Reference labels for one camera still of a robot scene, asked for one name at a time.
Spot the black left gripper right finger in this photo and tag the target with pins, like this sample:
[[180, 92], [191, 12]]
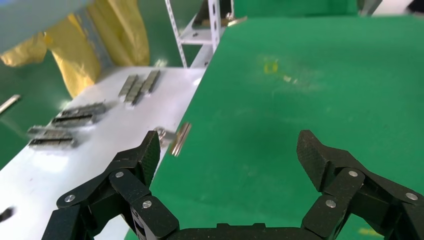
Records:
[[344, 185]]

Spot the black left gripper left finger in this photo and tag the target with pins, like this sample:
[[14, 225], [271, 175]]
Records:
[[129, 188]]

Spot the silver binder clip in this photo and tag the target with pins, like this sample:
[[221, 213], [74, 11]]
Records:
[[236, 21], [181, 139]]

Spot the silver metal connector strip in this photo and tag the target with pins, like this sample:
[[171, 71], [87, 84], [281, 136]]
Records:
[[49, 132], [84, 109], [128, 85], [134, 94], [74, 120], [150, 81], [53, 142]]

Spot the green table cloth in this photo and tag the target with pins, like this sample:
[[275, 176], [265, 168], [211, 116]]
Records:
[[265, 116]]

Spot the small black plastic part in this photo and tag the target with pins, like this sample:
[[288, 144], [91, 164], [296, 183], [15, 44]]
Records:
[[6, 214]]

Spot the yellow woven sack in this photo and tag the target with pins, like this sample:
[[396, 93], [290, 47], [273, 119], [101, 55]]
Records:
[[76, 56]]

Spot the white metal shelf rack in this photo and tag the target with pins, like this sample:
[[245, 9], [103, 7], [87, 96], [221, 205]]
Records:
[[214, 33]]

